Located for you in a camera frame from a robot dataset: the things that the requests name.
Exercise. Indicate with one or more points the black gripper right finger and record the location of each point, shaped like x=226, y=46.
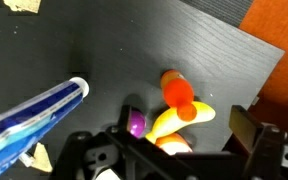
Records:
x=245, y=125

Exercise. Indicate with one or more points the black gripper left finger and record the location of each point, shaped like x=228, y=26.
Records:
x=125, y=118

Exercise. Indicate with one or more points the purple toy eggplant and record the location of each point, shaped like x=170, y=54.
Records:
x=137, y=123

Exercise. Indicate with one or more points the yellow toy banana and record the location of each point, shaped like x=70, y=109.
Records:
x=170, y=121

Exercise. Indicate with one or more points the orange cup with white inside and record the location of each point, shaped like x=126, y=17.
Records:
x=173, y=145

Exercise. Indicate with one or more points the cream round plate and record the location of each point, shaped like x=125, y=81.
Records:
x=107, y=175

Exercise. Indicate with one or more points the triangular tan tape scrap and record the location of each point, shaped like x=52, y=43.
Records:
x=43, y=158

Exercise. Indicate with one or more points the blue white toothpaste tube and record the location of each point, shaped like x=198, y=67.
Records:
x=24, y=125

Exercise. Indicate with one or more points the black ribbed floor mat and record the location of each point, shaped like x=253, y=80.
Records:
x=220, y=10

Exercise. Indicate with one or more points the torn tan tape patch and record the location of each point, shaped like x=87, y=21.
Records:
x=22, y=5

